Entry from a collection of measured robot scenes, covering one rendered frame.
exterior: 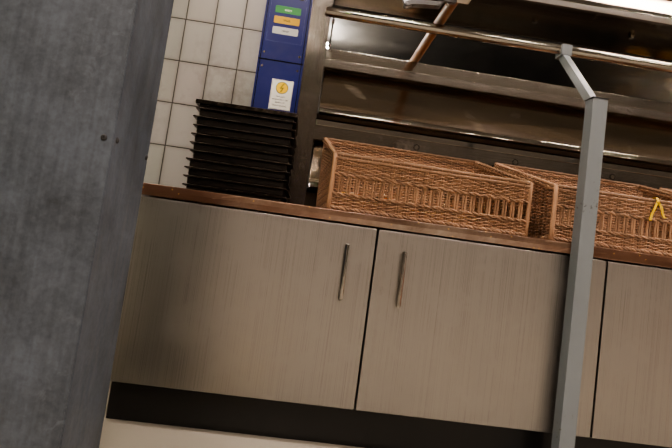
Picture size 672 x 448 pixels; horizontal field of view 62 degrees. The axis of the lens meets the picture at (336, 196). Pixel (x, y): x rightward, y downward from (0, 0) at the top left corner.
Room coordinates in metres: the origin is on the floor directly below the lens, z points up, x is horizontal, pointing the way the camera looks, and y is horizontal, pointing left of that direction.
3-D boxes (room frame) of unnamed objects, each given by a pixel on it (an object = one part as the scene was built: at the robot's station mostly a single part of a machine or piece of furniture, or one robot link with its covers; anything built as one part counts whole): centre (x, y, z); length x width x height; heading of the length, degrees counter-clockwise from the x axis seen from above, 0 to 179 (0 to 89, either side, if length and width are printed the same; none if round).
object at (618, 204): (1.73, -0.83, 0.72); 0.56 x 0.49 x 0.28; 95
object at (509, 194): (1.70, -0.23, 0.72); 0.56 x 0.49 x 0.28; 96
